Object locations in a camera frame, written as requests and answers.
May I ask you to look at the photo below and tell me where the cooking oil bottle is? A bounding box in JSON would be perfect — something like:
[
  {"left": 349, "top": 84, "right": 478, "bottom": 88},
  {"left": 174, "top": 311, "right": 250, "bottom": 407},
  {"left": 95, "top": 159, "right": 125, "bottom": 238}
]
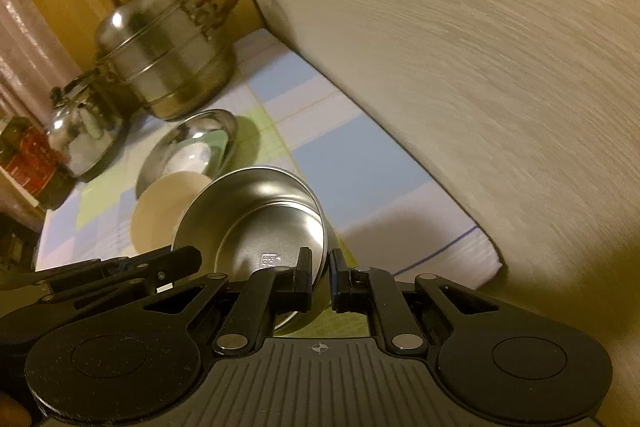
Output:
[{"left": 0, "top": 114, "right": 72, "bottom": 210}]

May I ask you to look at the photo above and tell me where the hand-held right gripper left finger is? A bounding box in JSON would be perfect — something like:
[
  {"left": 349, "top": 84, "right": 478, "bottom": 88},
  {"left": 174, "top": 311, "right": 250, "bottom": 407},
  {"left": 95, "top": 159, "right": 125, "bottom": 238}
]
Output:
[{"left": 143, "top": 247, "right": 314, "bottom": 357}]

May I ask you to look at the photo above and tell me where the steel kettle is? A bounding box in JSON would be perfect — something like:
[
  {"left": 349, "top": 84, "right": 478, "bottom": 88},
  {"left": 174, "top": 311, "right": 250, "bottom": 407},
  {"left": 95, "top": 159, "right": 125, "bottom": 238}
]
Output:
[{"left": 48, "top": 69, "right": 126, "bottom": 180}]

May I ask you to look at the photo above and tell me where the checked tablecloth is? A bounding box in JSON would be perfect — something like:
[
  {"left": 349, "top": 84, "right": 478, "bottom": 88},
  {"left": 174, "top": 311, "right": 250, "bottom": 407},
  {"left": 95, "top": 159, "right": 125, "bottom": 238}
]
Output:
[{"left": 34, "top": 28, "right": 504, "bottom": 338}]

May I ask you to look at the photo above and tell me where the dark shelf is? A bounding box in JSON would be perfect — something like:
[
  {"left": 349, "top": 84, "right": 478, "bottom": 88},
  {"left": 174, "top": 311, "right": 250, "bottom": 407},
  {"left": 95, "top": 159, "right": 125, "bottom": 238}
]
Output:
[{"left": 0, "top": 167, "right": 47, "bottom": 274}]

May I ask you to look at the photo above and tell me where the deep steel bowl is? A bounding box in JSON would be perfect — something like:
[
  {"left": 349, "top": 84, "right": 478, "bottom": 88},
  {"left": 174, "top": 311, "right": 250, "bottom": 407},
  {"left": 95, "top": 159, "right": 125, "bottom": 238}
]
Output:
[{"left": 171, "top": 167, "right": 339, "bottom": 336}]

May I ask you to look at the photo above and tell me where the stacked steel steamer pot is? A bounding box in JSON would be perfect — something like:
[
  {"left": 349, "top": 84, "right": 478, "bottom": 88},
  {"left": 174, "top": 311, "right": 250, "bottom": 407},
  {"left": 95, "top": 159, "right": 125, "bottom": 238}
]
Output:
[{"left": 95, "top": 0, "right": 241, "bottom": 122}]

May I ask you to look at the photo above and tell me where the beige round plate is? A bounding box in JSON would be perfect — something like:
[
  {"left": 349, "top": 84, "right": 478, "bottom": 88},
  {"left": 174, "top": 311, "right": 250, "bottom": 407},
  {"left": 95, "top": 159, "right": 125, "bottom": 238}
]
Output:
[{"left": 131, "top": 173, "right": 214, "bottom": 258}]

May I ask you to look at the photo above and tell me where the pink curtain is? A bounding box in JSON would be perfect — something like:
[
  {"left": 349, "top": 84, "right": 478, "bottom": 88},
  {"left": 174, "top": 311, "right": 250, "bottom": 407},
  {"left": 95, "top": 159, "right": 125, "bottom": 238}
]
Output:
[{"left": 0, "top": 0, "right": 67, "bottom": 118}]

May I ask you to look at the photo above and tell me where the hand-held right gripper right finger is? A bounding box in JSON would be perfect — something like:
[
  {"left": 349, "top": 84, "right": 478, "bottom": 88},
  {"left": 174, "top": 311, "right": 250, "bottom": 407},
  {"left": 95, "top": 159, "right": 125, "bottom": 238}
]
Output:
[{"left": 326, "top": 248, "right": 497, "bottom": 357}]

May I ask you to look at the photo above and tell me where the shallow steel plate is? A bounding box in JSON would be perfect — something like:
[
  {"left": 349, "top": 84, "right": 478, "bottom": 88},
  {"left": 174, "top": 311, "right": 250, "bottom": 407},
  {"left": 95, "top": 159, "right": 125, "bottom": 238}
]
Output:
[{"left": 136, "top": 109, "right": 240, "bottom": 204}]

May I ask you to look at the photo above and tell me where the person's left hand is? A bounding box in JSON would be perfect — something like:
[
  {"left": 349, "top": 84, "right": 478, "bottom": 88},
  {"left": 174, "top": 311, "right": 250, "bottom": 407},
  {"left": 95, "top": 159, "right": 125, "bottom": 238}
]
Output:
[{"left": 0, "top": 394, "right": 32, "bottom": 427}]

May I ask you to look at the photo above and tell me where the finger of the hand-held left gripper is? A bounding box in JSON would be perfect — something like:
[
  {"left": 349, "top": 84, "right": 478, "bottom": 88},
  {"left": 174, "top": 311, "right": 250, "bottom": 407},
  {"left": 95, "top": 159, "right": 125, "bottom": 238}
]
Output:
[
  {"left": 37, "top": 278, "right": 174, "bottom": 311},
  {"left": 0, "top": 245, "right": 203, "bottom": 291}
]

